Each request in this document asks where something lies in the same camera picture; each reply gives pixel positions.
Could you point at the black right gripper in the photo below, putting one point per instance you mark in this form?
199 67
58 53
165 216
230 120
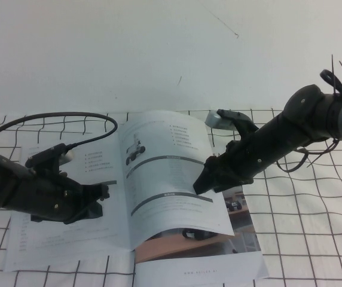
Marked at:
239 161

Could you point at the white product catalogue book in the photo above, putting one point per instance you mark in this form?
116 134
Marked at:
165 143

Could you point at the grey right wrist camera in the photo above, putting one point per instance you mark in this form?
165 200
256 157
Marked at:
219 119

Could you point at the white black-grid tablecloth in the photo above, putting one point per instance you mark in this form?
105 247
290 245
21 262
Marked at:
308 224

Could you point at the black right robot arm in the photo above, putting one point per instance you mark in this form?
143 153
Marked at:
302 101

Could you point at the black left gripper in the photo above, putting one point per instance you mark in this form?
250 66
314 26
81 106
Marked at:
48 197

